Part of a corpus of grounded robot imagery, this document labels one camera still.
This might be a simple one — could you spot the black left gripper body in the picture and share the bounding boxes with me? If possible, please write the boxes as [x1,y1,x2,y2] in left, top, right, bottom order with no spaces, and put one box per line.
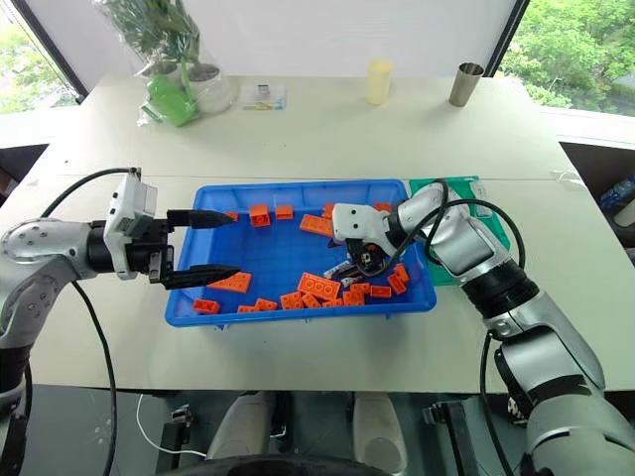
[125,216,177,290]

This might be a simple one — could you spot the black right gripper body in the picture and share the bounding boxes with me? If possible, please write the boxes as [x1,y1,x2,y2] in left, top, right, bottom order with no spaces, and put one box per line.
[344,236,392,277]

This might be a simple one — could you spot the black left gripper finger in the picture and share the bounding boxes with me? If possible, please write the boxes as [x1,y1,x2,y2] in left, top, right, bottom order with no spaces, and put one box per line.
[162,265,243,292]
[166,209,240,230]

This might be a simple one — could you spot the blue plastic bin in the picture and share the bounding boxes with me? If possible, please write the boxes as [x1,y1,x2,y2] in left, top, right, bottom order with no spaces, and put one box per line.
[164,178,440,330]

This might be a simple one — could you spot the orange wedge plate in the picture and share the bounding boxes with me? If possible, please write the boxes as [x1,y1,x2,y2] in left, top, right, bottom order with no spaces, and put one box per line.
[205,271,253,292]

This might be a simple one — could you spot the long orange brick plate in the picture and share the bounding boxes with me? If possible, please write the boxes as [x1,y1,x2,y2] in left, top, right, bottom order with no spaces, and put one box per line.
[299,213,335,237]
[297,272,342,300]

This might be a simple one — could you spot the orange cube brick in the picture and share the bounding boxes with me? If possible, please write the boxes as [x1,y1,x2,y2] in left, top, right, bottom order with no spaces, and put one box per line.
[248,203,272,229]

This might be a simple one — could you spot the green plastic bag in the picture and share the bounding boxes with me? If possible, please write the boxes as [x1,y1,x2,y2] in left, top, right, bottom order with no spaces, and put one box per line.
[138,72,198,129]

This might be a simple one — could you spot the white plant pot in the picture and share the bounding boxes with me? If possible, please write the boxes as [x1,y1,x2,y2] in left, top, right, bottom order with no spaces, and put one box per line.
[187,62,235,114]

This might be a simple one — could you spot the clear plastic box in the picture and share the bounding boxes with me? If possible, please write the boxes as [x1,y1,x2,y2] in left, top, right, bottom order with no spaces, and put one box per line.
[239,80,290,112]

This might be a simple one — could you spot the grey rounded robot leg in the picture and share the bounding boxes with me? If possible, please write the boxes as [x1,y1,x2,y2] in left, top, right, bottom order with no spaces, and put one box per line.
[204,390,280,463]
[352,391,409,476]

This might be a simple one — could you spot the pale yellow cup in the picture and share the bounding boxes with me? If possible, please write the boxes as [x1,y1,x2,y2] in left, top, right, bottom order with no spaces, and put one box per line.
[365,59,396,106]

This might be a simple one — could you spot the green plant in plastic wrap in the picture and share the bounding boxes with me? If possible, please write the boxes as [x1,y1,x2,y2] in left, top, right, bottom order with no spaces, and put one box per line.
[92,0,235,116]

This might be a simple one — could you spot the metal cup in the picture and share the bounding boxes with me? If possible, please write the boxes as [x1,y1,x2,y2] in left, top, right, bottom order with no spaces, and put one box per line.
[447,61,486,108]

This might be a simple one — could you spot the dark box with blue item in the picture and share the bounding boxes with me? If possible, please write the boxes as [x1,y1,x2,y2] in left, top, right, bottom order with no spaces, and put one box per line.
[594,174,635,230]

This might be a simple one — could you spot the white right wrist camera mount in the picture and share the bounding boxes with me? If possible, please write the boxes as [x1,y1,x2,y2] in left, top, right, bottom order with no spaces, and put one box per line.
[330,202,394,248]

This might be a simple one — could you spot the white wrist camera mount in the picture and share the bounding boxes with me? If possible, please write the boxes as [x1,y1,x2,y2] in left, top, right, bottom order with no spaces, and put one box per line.
[330,202,394,248]
[105,167,161,280]

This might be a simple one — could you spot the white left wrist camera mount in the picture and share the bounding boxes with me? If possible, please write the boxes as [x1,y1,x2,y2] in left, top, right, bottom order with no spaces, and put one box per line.
[105,167,161,280]

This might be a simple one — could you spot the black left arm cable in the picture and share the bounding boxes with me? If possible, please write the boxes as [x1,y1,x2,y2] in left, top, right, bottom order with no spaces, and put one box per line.
[40,167,143,476]

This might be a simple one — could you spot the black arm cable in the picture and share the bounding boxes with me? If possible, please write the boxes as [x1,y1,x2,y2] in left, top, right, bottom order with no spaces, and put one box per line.
[354,178,527,476]
[40,167,143,476]

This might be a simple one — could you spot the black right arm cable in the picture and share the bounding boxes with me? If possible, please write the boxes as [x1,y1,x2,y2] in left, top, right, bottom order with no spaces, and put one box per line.
[354,178,527,476]

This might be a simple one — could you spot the black metal bracket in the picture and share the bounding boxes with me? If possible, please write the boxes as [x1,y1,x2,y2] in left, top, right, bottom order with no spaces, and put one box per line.
[157,403,195,473]
[420,398,480,476]

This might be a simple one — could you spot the thin white cable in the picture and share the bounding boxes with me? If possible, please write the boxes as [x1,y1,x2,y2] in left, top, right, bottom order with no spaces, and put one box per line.
[135,393,208,458]

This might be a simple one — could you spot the black window frame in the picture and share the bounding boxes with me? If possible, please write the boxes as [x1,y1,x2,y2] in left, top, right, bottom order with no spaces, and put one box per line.
[6,0,89,106]
[487,0,532,76]

